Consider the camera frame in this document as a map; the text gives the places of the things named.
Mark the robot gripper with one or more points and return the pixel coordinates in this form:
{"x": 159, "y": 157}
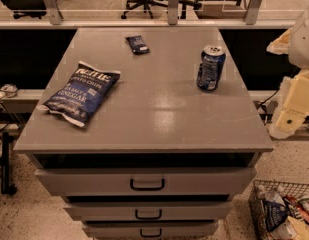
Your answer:
{"x": 303, "y": 44}

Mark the blue pepsi can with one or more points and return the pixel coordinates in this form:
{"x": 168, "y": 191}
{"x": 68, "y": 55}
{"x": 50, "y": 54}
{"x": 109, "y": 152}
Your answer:
{"x": 211, "y": 66}

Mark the top grey drawer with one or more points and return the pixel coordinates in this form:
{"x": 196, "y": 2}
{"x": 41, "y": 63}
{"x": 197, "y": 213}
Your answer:
{"x": 145, "y": 181}

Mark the grey drawer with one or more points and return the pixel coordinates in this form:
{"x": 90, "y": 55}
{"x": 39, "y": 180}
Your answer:
{"x": 149, "y": 230}
{"x": 149, "y": 211}
{"x": 145, "y": 181}

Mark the middle grey drawer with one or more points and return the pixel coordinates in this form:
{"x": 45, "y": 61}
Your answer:
{"x": 149, "y": 211}

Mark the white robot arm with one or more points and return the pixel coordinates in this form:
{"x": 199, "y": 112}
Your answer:
{"x": 294, "y": 42}

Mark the red snack bag in basket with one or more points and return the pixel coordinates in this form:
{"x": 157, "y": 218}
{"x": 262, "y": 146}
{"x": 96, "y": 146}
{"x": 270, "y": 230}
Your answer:
{"x": 298, "y": 207}

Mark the wire mesh basket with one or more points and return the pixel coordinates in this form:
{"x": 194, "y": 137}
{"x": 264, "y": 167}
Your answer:
{"x": 256, "y": 205}

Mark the blue kettle chips bag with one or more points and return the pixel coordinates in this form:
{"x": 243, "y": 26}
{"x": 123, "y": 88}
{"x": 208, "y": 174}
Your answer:
{"x": 83, "y": 94}

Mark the bottom grey drawer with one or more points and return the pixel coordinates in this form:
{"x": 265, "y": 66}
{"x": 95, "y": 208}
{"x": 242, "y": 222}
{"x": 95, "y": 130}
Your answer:
{"x": 149, "y": 230}

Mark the black office chair centre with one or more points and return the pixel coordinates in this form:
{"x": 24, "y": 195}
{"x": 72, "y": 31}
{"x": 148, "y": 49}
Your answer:
{"x": 175, "y": 8}

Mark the blue snack bag in basket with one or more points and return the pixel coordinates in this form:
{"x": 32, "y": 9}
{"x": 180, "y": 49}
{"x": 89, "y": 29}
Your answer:
{"x": 275, "y": 210}

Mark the small dark blue snack packet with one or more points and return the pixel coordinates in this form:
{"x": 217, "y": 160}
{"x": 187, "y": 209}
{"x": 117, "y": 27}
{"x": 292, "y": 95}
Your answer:
{"x": 137, "y": 45}

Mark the yellow bag in basket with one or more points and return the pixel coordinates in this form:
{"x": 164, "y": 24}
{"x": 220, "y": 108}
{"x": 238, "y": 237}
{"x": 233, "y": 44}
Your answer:
{"x": 291, "y": 229}

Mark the grey drawer cabinet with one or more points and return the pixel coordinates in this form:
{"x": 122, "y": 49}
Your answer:
{"x": 154, "y": 117}

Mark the black metal stand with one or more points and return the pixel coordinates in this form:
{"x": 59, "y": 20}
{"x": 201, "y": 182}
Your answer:
{"x": 6, "y": 186}

